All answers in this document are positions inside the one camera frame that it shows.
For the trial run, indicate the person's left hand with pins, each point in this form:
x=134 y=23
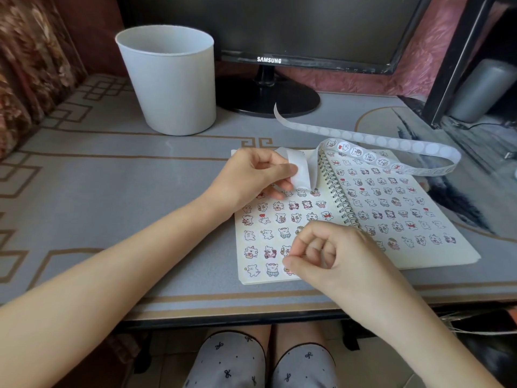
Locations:
x=242 y=177

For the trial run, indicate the person's right hand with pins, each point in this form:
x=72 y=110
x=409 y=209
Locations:
x=351 y=270

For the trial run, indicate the round cartoon sticker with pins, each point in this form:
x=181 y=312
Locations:
x=287 y=271
x=272 y=269
x=253 y=270

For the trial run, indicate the cream spiral notebook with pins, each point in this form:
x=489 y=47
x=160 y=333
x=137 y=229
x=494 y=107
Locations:
x=440 y=258

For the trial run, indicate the white sticker strip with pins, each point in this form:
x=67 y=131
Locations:
x=412 y=146

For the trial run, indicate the person's left forearm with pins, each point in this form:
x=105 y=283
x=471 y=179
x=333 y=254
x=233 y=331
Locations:
x=109 y=278

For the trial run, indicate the person's right forearm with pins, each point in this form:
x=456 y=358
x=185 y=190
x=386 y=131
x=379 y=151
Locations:
x=424 y=347

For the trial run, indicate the person's right leg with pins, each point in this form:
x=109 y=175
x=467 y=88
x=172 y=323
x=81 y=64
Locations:
x=301 y=337

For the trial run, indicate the person's leg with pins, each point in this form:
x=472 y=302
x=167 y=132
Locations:
x=252 y=335
x=301 y=337

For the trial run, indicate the person's left leg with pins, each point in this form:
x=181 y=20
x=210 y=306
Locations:
x=252 y=335

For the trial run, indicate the white plastic waste bin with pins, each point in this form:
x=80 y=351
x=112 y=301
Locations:
x=173 y=96

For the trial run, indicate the grey patterned desk mat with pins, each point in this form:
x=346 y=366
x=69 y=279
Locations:
x=121 y=185

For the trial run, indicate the grey bow-print shorts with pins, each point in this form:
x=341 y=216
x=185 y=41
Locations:
x=228 y=361

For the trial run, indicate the black computer monitor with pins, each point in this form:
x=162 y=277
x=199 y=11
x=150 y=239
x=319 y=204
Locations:
x=291 y=24

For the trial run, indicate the grey cylindrical speaker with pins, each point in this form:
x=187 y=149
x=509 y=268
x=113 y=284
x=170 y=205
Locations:
x=482 y=92

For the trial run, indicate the brown floral curtain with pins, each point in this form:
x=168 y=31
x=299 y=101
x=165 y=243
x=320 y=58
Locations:
x=36 y=72

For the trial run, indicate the black desk frame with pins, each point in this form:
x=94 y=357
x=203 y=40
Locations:
x=351 y=341

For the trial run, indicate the black shelf frame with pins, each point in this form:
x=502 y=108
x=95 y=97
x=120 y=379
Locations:
x=450 y=72

